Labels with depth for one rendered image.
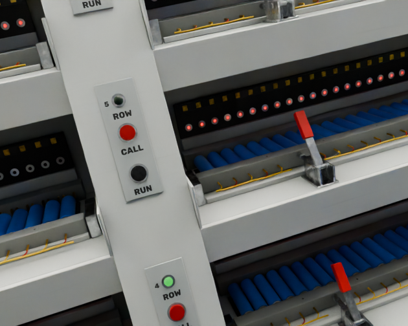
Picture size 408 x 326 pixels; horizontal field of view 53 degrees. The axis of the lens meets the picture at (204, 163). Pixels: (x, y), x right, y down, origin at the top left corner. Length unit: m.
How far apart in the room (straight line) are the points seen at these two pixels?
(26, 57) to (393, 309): 0.54
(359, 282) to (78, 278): 0.36
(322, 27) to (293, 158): 0.16
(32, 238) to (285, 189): 0.29
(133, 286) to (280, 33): 0.32
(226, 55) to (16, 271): 0.32
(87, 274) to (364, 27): 0.42
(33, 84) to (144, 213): 0.17
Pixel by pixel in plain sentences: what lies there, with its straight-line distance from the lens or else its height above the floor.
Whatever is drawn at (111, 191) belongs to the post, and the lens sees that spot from 0.43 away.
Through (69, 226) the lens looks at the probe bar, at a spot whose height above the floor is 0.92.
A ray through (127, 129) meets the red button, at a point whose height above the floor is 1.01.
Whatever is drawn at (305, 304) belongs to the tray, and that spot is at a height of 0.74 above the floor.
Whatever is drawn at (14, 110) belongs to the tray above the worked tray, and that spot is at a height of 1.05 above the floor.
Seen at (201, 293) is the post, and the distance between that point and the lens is 0.46.
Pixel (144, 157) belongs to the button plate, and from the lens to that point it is 0.43.
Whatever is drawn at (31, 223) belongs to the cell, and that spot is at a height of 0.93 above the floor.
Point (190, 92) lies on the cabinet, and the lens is 0.65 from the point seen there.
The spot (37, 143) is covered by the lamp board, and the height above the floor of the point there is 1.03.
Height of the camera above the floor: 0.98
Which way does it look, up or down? 4 degrees down
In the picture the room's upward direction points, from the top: 15 degrees counter-clockwise
